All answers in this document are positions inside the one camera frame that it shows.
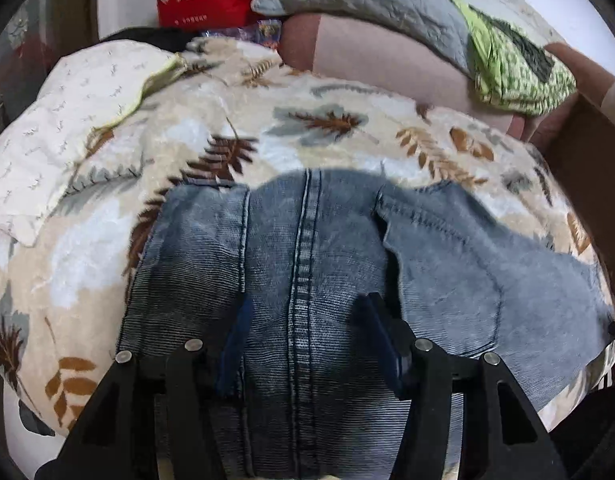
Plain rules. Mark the green patterned cloth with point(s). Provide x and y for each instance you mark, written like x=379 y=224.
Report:
x=512 y=75

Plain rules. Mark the blue denim pants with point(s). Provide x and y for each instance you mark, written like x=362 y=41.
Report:
x=307 y=260

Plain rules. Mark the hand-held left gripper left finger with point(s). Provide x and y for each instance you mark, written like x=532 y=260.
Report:
x=235 y=350

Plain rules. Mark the black cloth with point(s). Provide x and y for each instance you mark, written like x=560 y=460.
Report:
x=147 y=39

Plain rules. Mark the pink and brown cushion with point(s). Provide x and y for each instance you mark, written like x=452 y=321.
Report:
x=582 y=67
x=377 y=55

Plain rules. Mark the dark cloth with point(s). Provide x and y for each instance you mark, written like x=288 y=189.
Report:
x=592 y=435

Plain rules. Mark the leaf print fleece blanket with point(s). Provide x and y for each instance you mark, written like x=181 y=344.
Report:
x=337 y=160

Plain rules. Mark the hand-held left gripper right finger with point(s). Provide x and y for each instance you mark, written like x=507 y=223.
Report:
x=387 y=347

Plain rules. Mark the colourful snack packet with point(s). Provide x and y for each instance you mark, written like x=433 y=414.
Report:
x=260 y=30

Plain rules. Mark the white pillow with small print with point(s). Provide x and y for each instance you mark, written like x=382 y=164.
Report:
x=62 y=125

